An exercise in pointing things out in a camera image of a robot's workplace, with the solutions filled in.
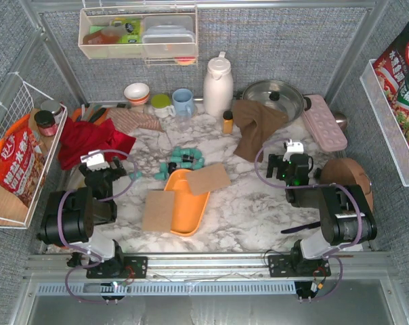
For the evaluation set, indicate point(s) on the silver lidded jar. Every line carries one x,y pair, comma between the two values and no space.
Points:
54,107

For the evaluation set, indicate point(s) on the orange spice bottle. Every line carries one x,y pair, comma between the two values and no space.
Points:
228,122

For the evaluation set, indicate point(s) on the red cloth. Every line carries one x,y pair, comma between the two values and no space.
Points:
79,138

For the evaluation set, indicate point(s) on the clear plastic food containers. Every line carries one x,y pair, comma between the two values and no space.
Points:
168,36

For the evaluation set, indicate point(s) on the lone teal coffee capsule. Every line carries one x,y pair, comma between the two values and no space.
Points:
135,175

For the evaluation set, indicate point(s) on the steel pot with lid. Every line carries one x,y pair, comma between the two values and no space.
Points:
280,96

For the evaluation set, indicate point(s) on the teal capsule lying front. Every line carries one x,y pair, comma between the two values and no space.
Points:
161,176

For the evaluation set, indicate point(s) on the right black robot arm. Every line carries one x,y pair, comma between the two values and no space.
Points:
341,192

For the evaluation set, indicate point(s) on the red seasoning bag left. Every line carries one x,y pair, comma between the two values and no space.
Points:
21,166

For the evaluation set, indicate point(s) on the white orange striped bowl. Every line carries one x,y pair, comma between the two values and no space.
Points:
137,93

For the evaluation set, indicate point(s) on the white wire basket right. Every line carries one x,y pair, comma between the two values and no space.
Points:
394,138

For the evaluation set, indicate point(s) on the white wire basket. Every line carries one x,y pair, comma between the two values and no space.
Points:
394,138
13,213

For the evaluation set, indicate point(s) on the dark lidded jar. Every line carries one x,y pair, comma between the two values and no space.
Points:
46,123

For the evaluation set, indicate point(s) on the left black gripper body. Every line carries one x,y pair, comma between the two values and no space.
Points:
113,168

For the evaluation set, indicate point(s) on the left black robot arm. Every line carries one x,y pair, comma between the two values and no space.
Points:
79,214

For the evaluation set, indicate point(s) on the purple spatula handle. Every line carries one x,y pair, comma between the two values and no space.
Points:
296,229

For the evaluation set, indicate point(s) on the blue mug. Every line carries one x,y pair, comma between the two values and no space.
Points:
183,101

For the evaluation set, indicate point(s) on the white thermos jug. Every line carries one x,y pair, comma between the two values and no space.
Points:
218,86

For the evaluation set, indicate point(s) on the cream wall storage rack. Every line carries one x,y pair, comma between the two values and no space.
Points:
98,39

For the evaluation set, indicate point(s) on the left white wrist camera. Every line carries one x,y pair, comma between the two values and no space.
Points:
95,160

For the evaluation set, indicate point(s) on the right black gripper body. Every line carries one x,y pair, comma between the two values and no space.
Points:
275,166

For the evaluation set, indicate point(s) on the white wire basket left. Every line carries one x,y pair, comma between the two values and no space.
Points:
13,213

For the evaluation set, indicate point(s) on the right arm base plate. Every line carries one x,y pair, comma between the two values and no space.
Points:
284,266

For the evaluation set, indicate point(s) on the red seasoning bags right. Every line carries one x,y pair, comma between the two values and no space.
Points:
392,72

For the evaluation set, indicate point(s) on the black coffee capsule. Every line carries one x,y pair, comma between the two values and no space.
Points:
172,166

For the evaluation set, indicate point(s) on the green drink bottle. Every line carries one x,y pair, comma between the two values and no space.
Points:
133,27

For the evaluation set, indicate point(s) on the brown towel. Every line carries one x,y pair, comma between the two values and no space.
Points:
257,123

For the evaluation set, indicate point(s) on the teal capsule upright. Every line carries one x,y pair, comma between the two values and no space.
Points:
163,167

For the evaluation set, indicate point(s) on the striped beige cloth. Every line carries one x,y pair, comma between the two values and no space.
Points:
127,120

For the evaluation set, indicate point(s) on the round wooden board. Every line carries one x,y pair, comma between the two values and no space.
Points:
346,171

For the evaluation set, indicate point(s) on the green lidded white cup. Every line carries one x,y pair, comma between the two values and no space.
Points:
162,106

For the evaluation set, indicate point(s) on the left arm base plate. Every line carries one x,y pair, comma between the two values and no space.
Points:
131,267

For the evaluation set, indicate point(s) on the brown cork mat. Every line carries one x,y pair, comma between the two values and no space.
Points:
158,211
208,179

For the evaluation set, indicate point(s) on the pink egg tray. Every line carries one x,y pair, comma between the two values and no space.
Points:
322,126

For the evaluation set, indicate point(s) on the orange plastic storage basket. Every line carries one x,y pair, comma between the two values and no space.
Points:
188,209

